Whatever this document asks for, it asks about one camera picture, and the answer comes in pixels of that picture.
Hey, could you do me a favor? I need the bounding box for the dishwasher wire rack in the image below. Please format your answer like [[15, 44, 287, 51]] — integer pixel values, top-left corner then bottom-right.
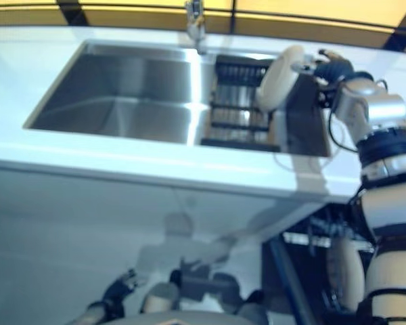
[[284, 202, 376, 319]]

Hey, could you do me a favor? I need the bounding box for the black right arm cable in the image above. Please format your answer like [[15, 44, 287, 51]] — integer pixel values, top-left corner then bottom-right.
[[328, 108, 359, 153]]

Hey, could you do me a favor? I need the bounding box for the black dish drying rack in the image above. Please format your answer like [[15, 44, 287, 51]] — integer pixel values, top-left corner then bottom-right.
[[200, 53, 281, 153]]

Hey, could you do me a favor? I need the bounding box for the grey robot leg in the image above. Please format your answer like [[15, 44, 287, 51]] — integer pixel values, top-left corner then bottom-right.
[[238, 290, 270, 325], [141, 282, 180, 316]]

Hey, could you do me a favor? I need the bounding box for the grey robot right leg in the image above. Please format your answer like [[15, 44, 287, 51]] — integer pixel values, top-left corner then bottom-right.
[[238, 290, 270, 325]]

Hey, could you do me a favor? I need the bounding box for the grey robot left leg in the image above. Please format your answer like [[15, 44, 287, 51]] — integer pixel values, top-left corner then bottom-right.
[[141, 282, 180, 316]]

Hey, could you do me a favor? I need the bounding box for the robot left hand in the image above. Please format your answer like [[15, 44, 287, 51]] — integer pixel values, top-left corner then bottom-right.
[[103, 269, 138, 305]]

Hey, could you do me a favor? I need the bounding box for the stainless steel sink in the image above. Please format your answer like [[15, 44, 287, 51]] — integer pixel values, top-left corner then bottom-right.
[[22, 39, 336, 158]]

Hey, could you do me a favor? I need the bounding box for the chrome kitchen faucet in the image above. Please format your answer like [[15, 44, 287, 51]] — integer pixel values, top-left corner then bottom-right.
[[184, 0, 207, 57]]

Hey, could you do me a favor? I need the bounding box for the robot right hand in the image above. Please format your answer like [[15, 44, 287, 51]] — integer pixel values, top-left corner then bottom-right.
[[292, 49, 356, 85]]

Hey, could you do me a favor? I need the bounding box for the black window frame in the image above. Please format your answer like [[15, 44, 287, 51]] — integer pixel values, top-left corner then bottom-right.
[[0, 0, 406, 55]]

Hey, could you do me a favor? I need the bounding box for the cream ceramic plate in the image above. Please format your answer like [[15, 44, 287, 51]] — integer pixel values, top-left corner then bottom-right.
[[326, 236, 363, 312], [256, 45, 307, 112]]

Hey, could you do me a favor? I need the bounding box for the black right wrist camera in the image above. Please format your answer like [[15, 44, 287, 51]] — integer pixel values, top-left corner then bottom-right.
[[317, 81, 339, 109]]

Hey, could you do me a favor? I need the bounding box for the narrow white cabinet door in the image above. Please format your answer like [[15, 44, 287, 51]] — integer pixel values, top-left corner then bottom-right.
[[174, 184, 325, 244]]

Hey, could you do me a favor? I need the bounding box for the grey robot torso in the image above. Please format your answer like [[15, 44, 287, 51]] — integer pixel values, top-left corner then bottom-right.
[[118, 309, 268, 325]]

